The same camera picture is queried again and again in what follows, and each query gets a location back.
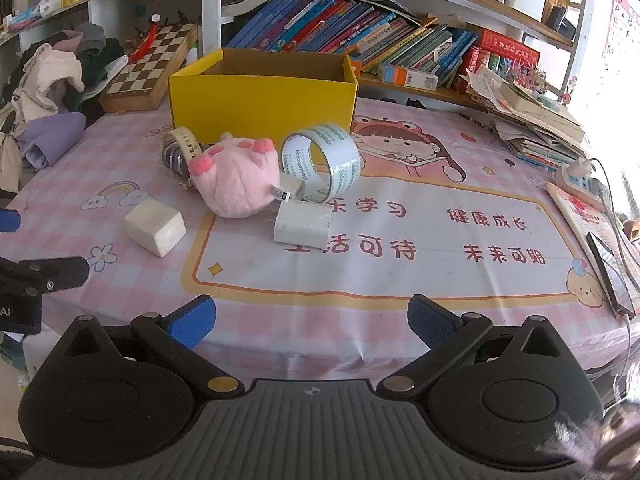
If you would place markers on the stack of books and papers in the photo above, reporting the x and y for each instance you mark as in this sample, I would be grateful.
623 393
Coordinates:
540 125

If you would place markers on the white eraser block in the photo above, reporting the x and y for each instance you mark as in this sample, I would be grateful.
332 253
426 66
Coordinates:
155 227

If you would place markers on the blue-grey toy car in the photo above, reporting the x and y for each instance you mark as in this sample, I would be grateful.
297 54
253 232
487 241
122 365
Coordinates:
187 142

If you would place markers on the row of colourful books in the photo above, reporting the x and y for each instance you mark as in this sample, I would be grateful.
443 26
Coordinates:
325 25

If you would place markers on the orange white small box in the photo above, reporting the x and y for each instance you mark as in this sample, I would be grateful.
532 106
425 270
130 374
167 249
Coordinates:
407 77

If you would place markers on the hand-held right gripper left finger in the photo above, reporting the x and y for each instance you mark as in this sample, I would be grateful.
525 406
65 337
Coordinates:
192 317

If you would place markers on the red box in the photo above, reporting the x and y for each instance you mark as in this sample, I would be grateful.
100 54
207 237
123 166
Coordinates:
505 50

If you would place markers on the wooden chessboard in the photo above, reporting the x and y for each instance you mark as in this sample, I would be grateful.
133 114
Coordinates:
145 70

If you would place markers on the pink plush toy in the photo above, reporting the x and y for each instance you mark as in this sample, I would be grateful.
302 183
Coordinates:
235 185

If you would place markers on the black small box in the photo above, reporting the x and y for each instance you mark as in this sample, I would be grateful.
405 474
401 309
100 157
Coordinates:
560 22

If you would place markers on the wall poster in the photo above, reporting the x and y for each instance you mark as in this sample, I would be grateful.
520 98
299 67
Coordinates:
620 35

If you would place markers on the clear tape roll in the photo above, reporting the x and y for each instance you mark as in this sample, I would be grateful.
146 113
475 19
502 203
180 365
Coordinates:
345 170

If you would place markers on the pink booklet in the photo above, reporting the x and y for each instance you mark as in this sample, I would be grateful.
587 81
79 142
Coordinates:
582 220

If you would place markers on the black smartphone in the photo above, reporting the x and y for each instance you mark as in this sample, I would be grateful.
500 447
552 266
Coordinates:
607 272

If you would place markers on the cream garment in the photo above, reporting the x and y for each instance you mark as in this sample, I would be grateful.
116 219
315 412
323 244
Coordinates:
50 75

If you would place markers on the white charger plug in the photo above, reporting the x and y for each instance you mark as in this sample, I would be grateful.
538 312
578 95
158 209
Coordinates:
300 225

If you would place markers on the dark garment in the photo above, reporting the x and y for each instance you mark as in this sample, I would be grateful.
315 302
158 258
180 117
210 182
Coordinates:
100 60

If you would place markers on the yellow cardboard box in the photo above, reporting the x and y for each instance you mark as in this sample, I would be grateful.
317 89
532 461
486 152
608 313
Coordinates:
260 105

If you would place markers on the lilac garment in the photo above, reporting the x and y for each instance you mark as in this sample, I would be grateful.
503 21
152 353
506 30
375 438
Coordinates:
55 135

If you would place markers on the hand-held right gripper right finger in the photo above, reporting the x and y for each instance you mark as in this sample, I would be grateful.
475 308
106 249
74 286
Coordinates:
430 320

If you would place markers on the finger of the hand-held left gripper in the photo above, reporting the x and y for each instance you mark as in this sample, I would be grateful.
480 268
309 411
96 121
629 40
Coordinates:
9 220
65 269

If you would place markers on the grey fuzzy fabric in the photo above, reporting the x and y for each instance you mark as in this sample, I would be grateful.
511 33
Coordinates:
590 435

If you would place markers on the white power strip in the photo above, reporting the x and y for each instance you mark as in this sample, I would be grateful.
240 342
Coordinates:
575 177

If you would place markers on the pink printed desktop cloth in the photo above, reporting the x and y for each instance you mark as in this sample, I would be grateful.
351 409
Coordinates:
350 270

